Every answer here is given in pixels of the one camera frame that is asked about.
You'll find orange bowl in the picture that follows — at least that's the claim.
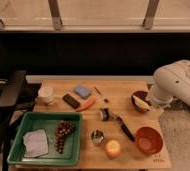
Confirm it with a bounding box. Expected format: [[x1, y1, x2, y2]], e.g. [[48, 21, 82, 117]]
[[135, 127, 163, 156]]

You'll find white cloth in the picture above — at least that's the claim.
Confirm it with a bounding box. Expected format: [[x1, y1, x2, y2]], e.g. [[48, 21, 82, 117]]
[[23, 129, 48, 158]]

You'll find black chair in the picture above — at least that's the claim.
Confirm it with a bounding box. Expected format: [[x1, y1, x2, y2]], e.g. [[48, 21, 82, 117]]
[[0, 70, 37, 155]]

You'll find white cup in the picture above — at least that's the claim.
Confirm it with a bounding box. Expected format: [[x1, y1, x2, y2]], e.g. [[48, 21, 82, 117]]
[[38, 86, 54, 104]]

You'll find blue sponge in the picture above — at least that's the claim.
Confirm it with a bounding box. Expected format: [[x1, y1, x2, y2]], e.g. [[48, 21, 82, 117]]
[[74, 85, 91, 99]]

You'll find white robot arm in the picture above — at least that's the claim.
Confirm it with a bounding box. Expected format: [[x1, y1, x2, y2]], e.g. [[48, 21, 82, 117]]
[[131, 60, 190, 113]]

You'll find yellow red apple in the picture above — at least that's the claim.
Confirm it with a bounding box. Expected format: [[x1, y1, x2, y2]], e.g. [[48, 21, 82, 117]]
[[104, 140, 121, 159]]

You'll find red grapes bunch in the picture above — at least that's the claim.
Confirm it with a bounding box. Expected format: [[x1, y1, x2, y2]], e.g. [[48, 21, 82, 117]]
[[55, 120, 76, 154]]

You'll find black rectangular block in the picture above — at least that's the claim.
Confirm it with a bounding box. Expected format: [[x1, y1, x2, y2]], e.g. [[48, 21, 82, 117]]
[[62, 94, 80, 109]]

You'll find small metal cup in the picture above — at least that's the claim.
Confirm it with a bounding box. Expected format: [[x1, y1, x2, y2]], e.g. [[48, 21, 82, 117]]
[[91, 130, 104, 146]]

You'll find dark bowl with banana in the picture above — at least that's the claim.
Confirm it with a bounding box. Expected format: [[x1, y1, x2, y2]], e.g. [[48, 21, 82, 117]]
[[131, 91, 150, 113]]

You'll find green plastic tray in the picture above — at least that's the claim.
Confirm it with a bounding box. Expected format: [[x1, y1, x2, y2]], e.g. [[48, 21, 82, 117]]
[[7, 112, 82, 166]]

